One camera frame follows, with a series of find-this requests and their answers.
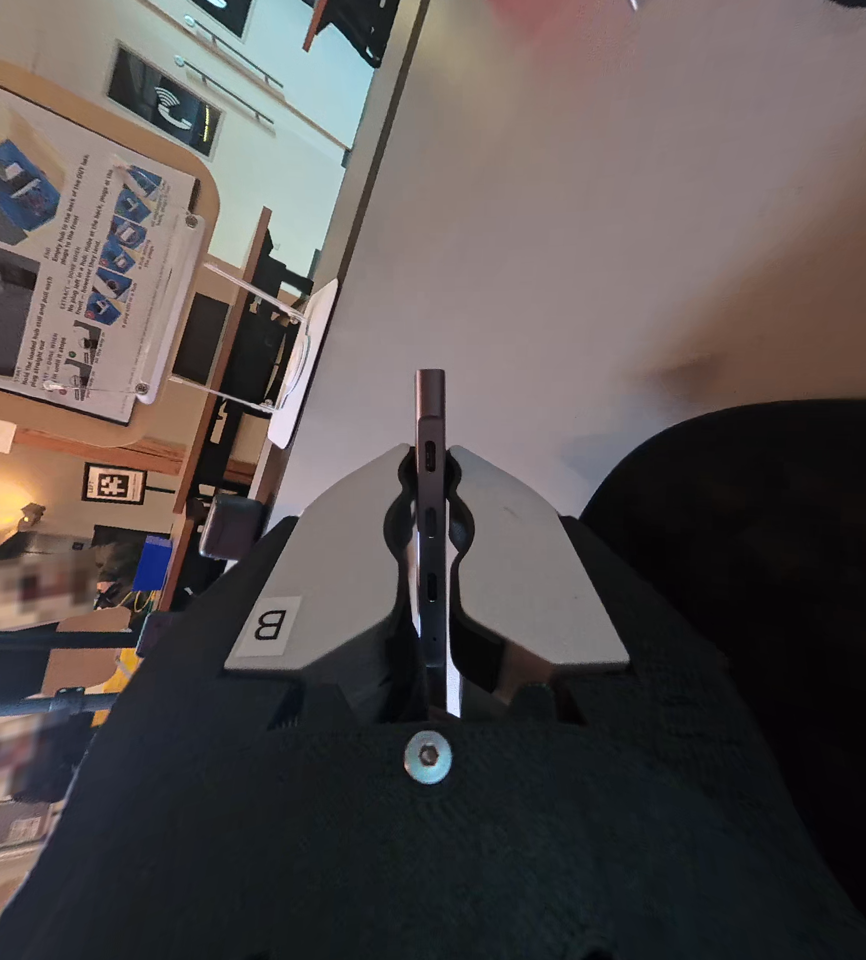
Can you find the instruction sheet on white stand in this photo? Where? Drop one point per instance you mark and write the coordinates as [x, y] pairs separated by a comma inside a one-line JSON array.
[[43, 420]]

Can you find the black phone sign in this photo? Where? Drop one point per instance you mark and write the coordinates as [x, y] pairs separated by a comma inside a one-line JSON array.
[[170, 105]]

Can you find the black mesh pad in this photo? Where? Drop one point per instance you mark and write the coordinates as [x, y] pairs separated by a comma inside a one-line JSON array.
[[777, 600]]

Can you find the dark grey case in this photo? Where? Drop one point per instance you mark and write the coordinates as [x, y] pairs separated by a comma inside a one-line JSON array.
[[230, 525]]

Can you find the black wall sign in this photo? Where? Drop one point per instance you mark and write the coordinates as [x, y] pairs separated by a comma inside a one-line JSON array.
[[223, 15]]

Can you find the black and white tag sign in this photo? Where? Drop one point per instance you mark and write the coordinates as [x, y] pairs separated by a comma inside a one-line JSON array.
[[114, 484]]

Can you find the black light stand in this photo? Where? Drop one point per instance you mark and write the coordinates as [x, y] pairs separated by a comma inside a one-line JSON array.
[[28, 707]]

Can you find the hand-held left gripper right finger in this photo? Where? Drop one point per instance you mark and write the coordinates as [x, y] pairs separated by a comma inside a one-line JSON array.
[[530, 577]]

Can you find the yellow box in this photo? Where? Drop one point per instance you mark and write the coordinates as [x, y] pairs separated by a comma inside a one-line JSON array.
[[127, 667]]

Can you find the blue box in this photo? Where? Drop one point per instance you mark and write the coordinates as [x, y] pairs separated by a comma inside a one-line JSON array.
[[152, 566]]

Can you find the grey usb hub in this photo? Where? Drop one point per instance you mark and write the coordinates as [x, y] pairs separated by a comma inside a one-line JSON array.
[[433, 450]]

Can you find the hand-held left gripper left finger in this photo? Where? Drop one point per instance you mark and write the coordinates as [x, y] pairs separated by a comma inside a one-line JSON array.
[[328, 570]]

